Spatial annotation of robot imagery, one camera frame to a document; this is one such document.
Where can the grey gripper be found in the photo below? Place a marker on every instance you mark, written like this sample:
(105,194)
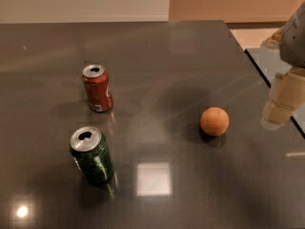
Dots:
(294,45)

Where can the orange ball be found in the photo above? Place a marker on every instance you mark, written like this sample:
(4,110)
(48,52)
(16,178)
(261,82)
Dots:
(214,121)

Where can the red soda can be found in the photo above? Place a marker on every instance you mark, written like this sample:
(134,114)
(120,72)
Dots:
(97,86)

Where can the green soda can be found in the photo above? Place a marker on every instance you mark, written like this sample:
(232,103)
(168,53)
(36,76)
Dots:
(90,151)

